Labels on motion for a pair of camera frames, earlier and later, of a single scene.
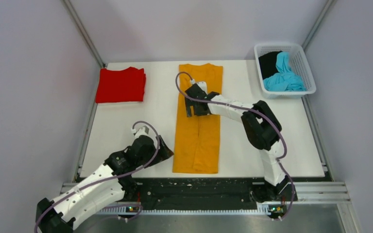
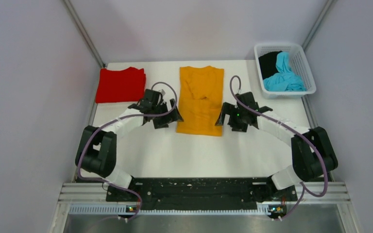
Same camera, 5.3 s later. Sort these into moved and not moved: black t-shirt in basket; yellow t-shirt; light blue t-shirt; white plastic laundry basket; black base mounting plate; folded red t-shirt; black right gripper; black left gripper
Moved: black right gripper; black left gripper; yellow t-shirt
Not moved: folded red t-shirt; black base mounting plate; light blue t-shirt; black t-shirt in basket; white plastic laundry basket
